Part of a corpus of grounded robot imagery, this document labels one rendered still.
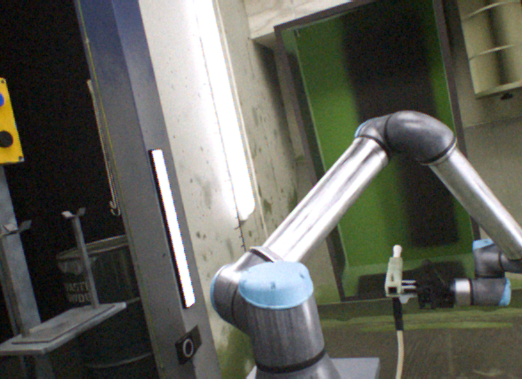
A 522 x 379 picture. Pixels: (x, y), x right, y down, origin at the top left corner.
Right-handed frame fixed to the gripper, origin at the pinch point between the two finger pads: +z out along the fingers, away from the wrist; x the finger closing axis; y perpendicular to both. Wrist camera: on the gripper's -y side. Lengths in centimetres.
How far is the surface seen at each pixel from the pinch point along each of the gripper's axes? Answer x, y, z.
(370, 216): 62, -12, 11
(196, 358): -10, 28, 76
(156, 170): -9, -48, 83
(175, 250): -9, -17, 79
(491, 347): 66, 56, -41
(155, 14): 21, -114, 92
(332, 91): 54, -74, 24
